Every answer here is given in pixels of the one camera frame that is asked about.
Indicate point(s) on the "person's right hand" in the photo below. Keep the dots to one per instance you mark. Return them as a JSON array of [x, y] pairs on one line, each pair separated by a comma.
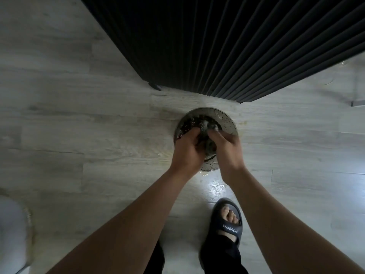
[[228, 156]]

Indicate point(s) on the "person's left hand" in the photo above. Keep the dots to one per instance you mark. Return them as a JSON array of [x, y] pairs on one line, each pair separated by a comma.
[[186, 156]]

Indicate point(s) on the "person's left fingers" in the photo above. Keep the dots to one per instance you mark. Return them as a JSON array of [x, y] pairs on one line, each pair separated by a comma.
[[192, 134]]

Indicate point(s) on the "person's right fingers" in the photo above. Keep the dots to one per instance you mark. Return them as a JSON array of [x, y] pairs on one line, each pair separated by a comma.
[[222, 135]]

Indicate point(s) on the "grey scouring pad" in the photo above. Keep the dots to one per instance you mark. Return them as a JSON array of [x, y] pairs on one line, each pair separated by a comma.
[[212, 126]]

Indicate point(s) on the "person's left forearm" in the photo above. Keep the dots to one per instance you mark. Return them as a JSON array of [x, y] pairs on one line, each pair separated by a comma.
[[128, 228]]

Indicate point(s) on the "person's right forearm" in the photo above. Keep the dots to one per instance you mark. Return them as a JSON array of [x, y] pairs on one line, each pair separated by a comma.
[[279, 225]]

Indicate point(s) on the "perforated metal colander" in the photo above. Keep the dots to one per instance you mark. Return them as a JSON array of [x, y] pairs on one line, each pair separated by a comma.
[[225, 122]]

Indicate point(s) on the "person's bare foot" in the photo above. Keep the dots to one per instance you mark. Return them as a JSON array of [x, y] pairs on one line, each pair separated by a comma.
[[229, 218]]

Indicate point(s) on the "dark blue slide sandal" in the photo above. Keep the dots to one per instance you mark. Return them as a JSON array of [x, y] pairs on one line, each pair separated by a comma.
[[226, 226]]

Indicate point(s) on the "black fluted cabinet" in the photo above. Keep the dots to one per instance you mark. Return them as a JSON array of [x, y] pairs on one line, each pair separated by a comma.
[[228, 39]]

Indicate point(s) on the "black trouser leg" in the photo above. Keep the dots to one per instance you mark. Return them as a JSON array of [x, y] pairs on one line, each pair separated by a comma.
[[156, 259], [219, 258]]

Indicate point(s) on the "metal furniture leg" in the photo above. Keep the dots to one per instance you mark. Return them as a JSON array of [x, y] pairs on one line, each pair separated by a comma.
[[358, 103]]

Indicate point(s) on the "white rounded container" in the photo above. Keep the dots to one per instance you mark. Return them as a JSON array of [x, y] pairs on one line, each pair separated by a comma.
[[12, 236]]

